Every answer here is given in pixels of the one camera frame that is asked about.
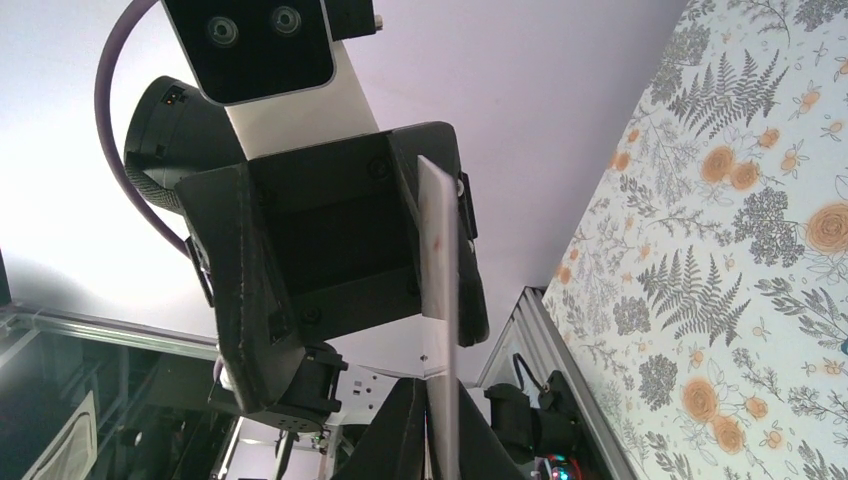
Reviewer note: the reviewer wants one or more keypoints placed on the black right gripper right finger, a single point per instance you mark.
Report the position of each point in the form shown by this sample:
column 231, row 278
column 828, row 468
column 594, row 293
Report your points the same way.
column 481, row 455

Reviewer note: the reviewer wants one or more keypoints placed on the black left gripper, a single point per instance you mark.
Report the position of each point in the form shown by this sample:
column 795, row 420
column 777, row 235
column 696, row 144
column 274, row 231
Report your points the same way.
column 312, row 244

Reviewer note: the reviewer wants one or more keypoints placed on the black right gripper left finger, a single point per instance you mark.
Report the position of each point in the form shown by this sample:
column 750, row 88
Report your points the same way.
column 392, row 447

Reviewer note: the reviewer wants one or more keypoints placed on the white floral card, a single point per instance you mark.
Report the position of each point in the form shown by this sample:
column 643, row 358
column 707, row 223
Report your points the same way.
column 437, row 200

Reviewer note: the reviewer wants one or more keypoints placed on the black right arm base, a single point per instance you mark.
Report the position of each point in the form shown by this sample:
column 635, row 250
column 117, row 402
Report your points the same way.
column 539, row 422

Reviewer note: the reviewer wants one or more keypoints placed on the aluminium rail frame front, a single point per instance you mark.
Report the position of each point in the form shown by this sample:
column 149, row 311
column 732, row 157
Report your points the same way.
column 530, row 332

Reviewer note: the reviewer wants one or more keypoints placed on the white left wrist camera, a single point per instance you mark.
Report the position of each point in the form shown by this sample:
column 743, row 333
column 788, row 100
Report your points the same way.
column 279, row 69

